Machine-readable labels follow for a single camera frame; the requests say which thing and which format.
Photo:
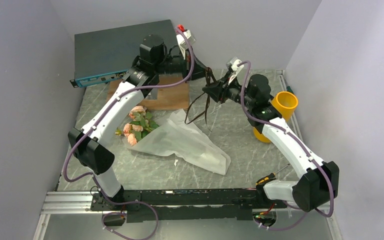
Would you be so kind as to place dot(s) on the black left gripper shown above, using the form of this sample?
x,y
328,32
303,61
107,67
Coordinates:
x,y
198,72

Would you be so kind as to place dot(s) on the white wrapping paper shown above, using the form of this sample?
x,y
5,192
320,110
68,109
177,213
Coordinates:
x,y
186,141

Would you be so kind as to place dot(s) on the brown wooden board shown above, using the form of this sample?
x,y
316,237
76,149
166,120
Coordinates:
x,y
167,99

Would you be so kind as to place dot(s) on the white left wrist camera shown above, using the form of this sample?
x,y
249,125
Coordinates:
x,y
186,34

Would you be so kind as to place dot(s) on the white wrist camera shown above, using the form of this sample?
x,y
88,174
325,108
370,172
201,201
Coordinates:
x,y
186,34
234,68

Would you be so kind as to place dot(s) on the pink flower bouquet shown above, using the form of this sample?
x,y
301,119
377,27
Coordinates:
x,y
141,124

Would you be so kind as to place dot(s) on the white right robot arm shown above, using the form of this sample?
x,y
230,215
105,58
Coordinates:
x,y
318,180

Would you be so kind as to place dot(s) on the yellow cylindrical vase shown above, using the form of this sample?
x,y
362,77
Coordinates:
x,y
285,104

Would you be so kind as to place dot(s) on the yellow black screwdriver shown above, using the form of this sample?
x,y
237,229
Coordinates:
x,y
272,176

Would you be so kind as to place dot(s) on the grey network switch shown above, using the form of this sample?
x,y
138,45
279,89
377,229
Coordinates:
x,y
134,54

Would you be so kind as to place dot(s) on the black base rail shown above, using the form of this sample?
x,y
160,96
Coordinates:
x,y
188,204

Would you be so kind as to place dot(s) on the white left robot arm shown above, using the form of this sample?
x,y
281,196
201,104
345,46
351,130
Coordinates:
x,y
89,144

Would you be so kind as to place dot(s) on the teal handled tool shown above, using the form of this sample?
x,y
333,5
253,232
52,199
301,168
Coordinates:
x,y
289,89

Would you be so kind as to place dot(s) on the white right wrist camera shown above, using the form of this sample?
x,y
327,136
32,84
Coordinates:
x,y
234,68

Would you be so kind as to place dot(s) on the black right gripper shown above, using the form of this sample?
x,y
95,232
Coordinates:
x,y
220,92

